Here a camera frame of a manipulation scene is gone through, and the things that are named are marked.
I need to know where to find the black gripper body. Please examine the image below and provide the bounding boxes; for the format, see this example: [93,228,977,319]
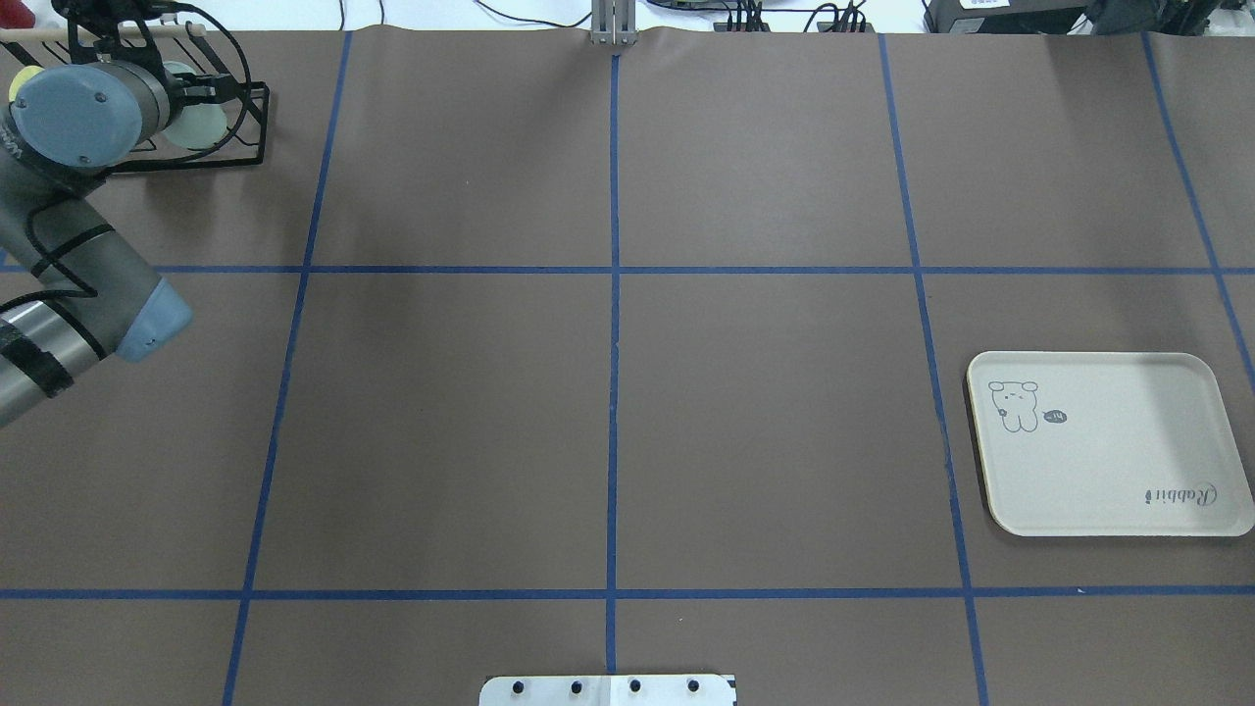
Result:
[51,1,187,61]

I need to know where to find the pale green plastic cup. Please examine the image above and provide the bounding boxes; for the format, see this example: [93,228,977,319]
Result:
[159,60,228,150]

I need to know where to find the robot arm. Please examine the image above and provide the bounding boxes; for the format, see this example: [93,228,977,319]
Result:
[1,1,192,424]

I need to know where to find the cream rabbit print tray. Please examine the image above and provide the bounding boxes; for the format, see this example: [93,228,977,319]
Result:
[968,350,1252,537]

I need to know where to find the brown paper table cover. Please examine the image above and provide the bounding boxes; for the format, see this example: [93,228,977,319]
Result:
[3,28,1252,705]

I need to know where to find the black wire cup rack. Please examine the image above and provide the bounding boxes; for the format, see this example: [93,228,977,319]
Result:
[3,4,270,181]

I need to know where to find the aluminium frame post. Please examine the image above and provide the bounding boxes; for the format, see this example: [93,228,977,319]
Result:
[589,0,639,46]

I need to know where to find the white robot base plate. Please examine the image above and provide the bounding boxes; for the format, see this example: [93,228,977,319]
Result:
[478,673,738,705]

